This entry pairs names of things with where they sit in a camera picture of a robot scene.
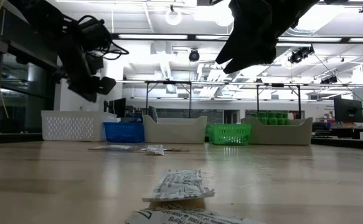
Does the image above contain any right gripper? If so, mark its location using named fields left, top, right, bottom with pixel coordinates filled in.
left=215, top=0, right=322, bottom=75

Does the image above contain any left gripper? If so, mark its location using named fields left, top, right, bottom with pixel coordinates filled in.
left=56, top=30, right=117, bottom=103

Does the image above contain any white perforated plastic basket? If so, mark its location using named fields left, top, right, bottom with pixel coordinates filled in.
left=40, top=110, right=119, bottom=141

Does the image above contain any black computer monitor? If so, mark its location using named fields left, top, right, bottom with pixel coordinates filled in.
left=334, top=97, right=363, bottom=124
left=108, top=97, right=127, bottom=118

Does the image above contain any blue plastic basket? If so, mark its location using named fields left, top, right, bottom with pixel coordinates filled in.
left=102, top=121, right=145, bottom=144

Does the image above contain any black ceiling spotlight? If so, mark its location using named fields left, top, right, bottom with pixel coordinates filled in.
left=287, top=45, right=315, bottom=65
left=320, top=75, right=338, bottom=85

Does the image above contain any long ceiling light bar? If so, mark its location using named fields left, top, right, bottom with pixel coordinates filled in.
left=112, top=32, right=363, bottom=44

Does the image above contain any round ceiling lamp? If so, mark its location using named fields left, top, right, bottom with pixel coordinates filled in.
left=164, top=4, right=183, bottom=26

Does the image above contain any green plastic basket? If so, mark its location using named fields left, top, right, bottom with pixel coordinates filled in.
left=207, top=123, right=252, bottom=146

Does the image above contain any white plastic bin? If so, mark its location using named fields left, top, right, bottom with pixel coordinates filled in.
left=142, top=114, right=208, bottom=144
left=240, top=116, right=314, bottom=146

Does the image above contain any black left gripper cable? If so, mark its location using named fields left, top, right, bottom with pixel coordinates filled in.
left=98, top=40, right=130, bottom=62

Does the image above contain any black metal rack frame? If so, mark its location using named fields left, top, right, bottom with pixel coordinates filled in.
left=255, top=82, right=303, bottom=119
left=145, top=80, right=193, bottom=119

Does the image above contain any black ceiling camera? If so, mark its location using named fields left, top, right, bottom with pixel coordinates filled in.
left=188, top=49, right=200, bottom=63

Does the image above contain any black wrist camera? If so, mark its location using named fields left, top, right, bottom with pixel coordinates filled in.
left=77, top=15, right=113, bottom=52

